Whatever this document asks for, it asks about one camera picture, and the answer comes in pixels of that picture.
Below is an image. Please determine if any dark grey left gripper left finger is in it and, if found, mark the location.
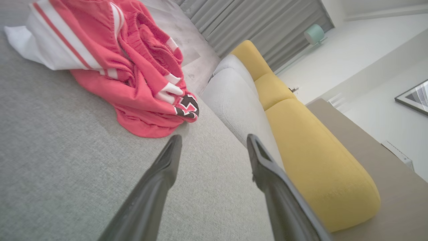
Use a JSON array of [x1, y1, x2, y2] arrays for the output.
[[99, 135, 183, 241]]

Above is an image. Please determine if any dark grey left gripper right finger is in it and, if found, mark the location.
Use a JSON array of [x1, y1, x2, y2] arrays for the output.
[[247, 134, 332, 241]]

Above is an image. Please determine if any red and white sports jersey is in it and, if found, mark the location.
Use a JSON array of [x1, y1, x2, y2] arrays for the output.
[[4, 0, 200, 139]]

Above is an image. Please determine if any long yellow sofa back cushion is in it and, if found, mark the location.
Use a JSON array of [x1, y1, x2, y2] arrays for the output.
[[265, 98, 382, 233]]

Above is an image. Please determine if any large grey fabric sofa seat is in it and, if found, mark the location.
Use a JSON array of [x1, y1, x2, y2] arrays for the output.
[[0, 0, 275, 241]]

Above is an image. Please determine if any grey fabric sofa seat cushion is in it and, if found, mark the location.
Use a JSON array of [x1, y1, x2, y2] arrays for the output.
[[201, 54, 285, 169]]

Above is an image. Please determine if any brown wooden sideboard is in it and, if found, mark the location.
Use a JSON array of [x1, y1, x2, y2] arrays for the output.
[[306, 98, 428, 241]]

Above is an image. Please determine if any short yellow sofa back cushion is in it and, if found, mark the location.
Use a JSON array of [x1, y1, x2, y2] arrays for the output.
[[254, 73, 297, 111], [230, 40, 274, 82]]

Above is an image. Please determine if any mint green lamp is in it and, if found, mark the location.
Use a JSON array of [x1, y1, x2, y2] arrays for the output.
[[303, 24, 327, 46]]

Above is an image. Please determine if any grey pleated curtain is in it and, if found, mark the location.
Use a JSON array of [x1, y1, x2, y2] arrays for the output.
[[172, 0, 335, 72]]

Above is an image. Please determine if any framed wall picture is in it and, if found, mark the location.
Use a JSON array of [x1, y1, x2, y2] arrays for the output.
[[395, 79, 428, 117]]

